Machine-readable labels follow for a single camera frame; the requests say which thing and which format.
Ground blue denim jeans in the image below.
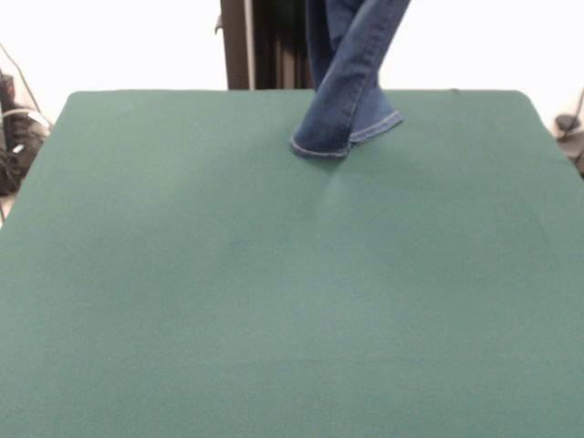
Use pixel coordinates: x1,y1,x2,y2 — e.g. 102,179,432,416
289,0,412,160

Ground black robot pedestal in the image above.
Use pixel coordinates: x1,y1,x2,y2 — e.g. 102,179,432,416
213,0,320,91

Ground dark green table cloth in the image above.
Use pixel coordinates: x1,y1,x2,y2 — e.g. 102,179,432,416
0,89,584,438

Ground white cable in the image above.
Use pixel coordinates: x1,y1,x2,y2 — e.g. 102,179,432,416
0,105,50,138

